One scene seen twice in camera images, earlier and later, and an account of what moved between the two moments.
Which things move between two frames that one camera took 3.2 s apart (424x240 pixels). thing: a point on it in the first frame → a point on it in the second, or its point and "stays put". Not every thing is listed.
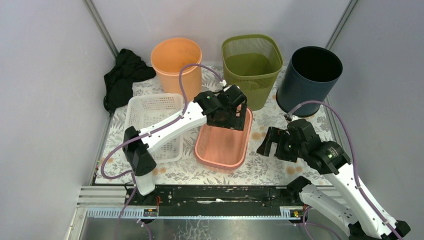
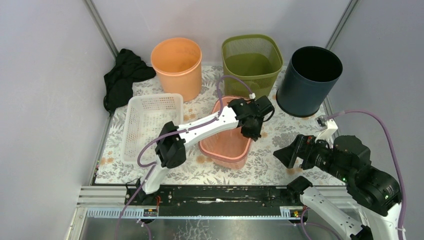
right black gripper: (273, 134) → (302, 146)
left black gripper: (225, 120) → (251, 127)
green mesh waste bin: (252, 62) stays put
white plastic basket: (144, 110) stays put
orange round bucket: (168, 56) stays put
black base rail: (212, 196) stays put
